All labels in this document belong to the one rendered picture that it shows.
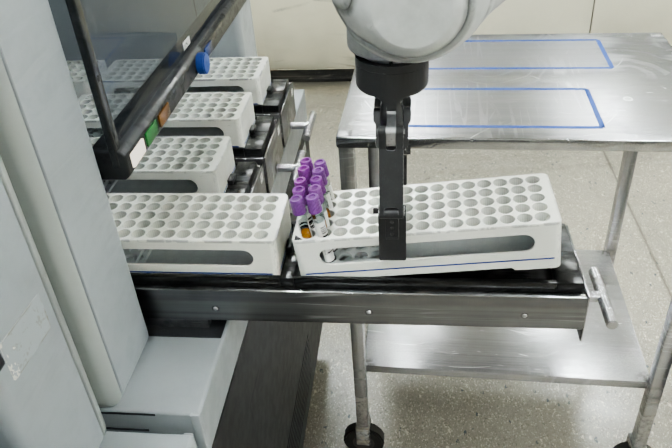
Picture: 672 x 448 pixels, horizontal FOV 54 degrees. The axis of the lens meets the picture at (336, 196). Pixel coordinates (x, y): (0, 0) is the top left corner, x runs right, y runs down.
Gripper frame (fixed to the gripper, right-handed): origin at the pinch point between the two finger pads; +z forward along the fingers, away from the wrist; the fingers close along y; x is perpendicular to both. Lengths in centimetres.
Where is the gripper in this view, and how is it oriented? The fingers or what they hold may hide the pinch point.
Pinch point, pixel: (393, 214)
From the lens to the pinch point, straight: 78.5
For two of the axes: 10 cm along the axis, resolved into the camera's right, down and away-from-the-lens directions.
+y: 1.0, -5.5, 8.3
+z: 0.6, 8.3, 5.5
